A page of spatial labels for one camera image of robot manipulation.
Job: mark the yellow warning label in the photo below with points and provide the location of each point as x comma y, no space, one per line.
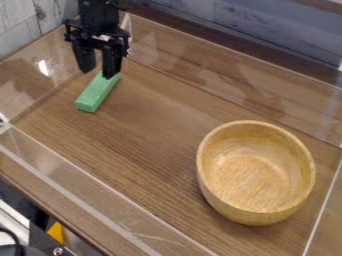
56,232

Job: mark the green rectangular block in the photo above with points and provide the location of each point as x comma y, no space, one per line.
96,92

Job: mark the clear acrylic tray walls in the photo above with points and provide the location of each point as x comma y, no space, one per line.
112,172

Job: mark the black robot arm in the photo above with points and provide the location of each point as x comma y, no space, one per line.
99,15

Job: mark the brown wooden bowl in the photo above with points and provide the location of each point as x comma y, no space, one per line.
255,172

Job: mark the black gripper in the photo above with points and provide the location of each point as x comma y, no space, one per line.
112,42

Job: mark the clear acrylic corner bracket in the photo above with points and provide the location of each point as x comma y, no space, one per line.
125,26

